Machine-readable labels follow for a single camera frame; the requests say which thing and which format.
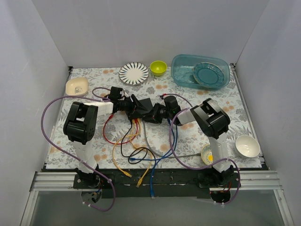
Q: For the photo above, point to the lime green bowl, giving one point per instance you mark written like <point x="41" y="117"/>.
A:
<point x="158" y="68"/>

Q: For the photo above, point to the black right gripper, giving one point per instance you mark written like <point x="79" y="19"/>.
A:
<point x="153" y="113"/>

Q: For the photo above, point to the yellow patterned small bowl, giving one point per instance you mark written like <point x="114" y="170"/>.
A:
<point x="206" y="155"/>

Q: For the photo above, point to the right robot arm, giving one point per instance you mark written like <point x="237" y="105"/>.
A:
<point x="211" y="119"/>

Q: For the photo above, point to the cream square dish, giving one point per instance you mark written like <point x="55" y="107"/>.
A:
<point x="76" y="87"/>

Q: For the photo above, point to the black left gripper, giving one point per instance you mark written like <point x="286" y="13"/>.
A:
<point x="134" y="106"/>

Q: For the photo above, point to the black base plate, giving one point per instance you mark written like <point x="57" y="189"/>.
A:
<point x="158" y="183"/>

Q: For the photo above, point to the striped white plate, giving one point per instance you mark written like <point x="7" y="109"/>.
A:
<point x="133" y="73"/>

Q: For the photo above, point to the white ceramic bowl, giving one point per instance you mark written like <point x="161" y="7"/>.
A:
<point x="247" y="146"/>

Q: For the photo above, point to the teal plastic tub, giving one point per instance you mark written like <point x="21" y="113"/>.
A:
<point x="182" y="70"/>

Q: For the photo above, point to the aluminium frame rail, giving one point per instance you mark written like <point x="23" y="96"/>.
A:
<point x="173" y="197"/>

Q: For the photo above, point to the teal glass plate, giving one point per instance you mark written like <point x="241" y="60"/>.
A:
<point x="208" y="74"/>

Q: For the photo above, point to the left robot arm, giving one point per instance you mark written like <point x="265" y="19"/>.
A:
<point x="80" y="124"/>

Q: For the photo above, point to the dark grey network switch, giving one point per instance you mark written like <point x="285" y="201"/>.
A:
<point x="147" y="105"/>

